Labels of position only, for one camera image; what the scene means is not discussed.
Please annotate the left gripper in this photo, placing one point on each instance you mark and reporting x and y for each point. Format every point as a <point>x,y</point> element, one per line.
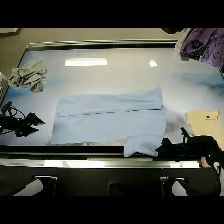
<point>26,125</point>

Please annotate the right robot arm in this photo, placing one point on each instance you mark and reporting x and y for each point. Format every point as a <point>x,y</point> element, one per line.
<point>203,148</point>

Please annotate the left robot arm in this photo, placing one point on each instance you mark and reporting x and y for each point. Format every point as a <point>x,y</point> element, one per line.
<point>6,122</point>

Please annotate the grey green garment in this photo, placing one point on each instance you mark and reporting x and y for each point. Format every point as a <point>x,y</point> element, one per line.
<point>30,76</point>

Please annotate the light blue garment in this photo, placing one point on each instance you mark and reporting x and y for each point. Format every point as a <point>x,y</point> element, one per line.
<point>110,123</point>

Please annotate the beige T-shirt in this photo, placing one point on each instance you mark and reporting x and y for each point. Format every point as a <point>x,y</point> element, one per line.
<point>203,121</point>

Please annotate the purple printed garment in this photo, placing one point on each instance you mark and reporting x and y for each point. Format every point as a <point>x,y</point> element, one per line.
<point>206,45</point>

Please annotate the silver frame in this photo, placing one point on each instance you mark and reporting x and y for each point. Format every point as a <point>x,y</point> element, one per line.
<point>100,163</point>

